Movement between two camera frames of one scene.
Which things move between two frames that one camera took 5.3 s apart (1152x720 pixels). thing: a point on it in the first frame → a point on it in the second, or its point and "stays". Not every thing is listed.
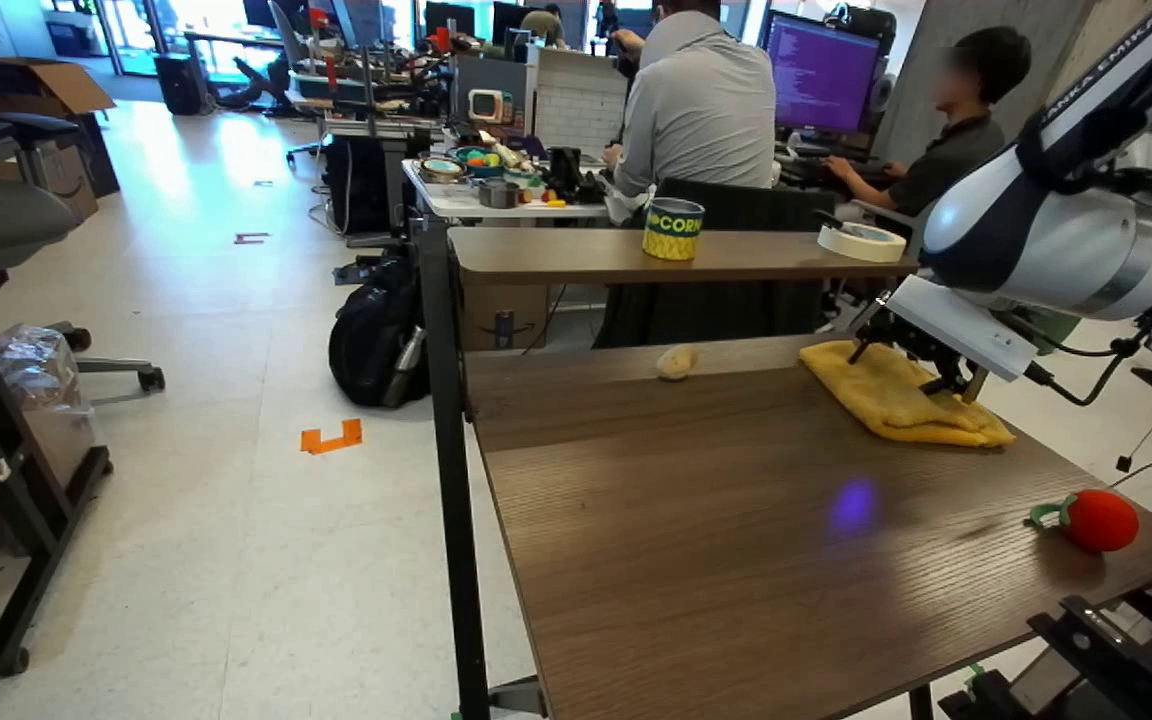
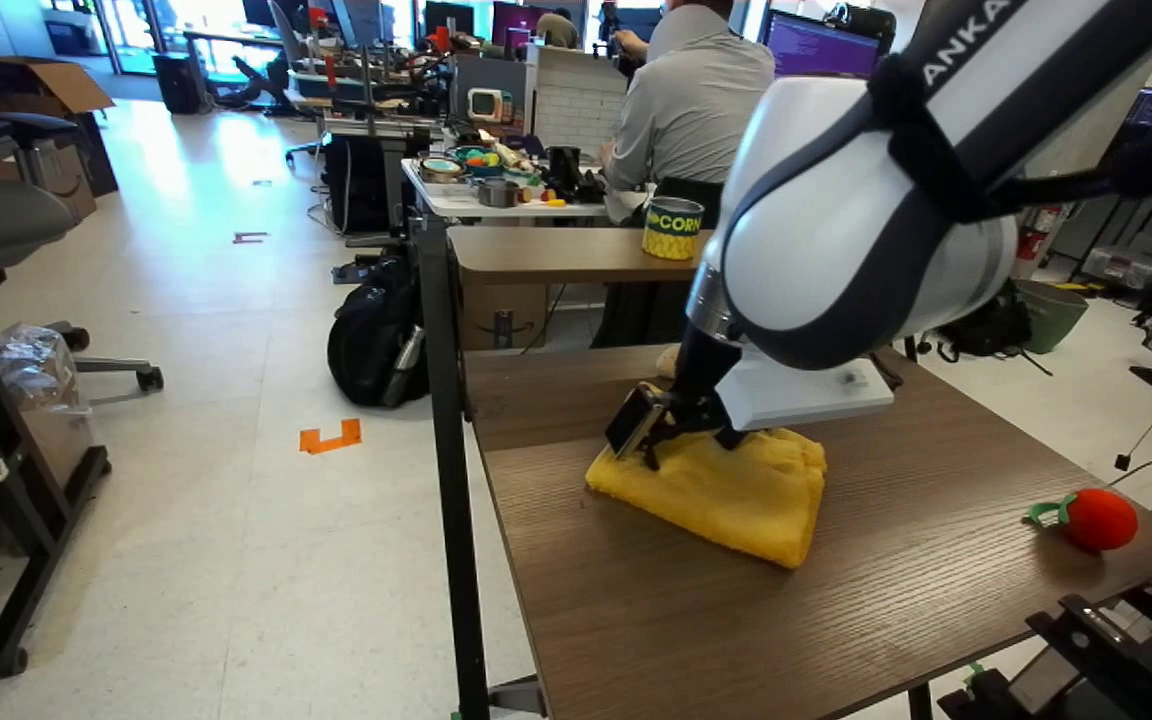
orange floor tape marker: (312, 441) stays
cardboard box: (50, 127) stays
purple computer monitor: (827, 77) stays
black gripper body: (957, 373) → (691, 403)
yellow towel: (894, 390) → (748, 498)
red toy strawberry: (1095, 523) stays
